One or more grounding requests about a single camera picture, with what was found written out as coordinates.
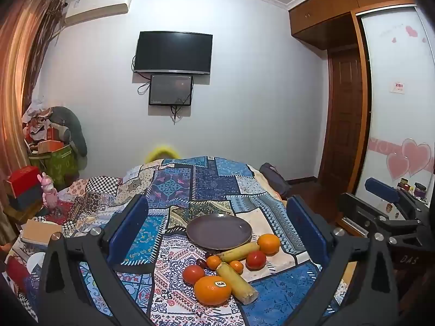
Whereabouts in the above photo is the dark grey box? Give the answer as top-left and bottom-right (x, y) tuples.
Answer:
(7, 185), (45, 212)

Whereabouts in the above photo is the green bag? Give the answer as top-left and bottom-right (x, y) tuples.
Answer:
(29, 144), (80, 187)

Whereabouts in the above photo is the black monitor cable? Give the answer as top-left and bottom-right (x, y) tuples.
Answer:
(170, 76), (194, 125)

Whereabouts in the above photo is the pink rabbit toy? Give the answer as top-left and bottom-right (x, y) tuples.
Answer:
(37, 173), (59, 208)

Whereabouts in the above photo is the brown wooden door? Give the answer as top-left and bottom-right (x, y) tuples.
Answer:
(318, 46), (366, 186)

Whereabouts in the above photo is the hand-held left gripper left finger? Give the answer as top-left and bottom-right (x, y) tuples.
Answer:
(36, 194), (155, 326)

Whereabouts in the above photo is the small black wall monitor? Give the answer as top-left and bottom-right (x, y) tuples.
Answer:
(148, 74), (194, 107)

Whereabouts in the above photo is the yellow plastic object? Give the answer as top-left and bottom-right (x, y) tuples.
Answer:
(145, 143), (181, 164)

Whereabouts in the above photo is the red box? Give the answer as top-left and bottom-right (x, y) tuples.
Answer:
(5, 166), (42, 198)

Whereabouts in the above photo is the checkered cloth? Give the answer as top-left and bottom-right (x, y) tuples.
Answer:
(70, 175), (123, 208)

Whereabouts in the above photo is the red tomato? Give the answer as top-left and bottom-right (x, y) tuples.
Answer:
(182, 264), (206, 286)
(245, 250), (267, 270)

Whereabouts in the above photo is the white air conditioner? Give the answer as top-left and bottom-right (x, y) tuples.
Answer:
(64, 0), (134, 26)

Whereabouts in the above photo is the white sliding wardrobe door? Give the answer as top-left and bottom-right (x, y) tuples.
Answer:
(352, 5), (435, 208)

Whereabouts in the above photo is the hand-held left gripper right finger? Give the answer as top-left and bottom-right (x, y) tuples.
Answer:
(286, 194), (408, 326)

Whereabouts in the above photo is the dark purple plate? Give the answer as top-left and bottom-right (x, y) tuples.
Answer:
(186, 214), (253, 250)

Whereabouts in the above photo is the wooden overhead cabinet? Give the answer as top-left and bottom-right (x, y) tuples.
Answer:
(288, 0), (425, 50)

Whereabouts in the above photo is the large orange with sticker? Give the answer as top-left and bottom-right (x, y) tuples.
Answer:
(194, 276), (232, 306)

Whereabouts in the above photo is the dark bag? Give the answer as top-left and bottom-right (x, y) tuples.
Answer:
(259, 163), (293, 200)

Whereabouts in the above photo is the blue patchwork printed blanket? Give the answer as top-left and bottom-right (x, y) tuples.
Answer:
(7, 156), (350, 326)

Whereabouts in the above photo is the orange curtain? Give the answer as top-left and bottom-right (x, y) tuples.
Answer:
(0, 0), (65, 218)

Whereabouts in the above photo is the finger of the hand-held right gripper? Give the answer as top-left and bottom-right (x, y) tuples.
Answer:
(365, 177), (413, 211)
(337, 192), (424, 245)

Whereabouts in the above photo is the black wall television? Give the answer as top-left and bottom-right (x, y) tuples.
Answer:
(133, 31), (213, 75)

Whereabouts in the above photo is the plain orange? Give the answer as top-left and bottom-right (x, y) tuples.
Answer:
(257, 233), (281, 255)

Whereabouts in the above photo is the pile of clutter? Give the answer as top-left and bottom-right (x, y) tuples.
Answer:
(22, 97), (70, 153)

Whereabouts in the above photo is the brown cardboard box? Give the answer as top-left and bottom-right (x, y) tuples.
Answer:
(21, 219), (63, 247)

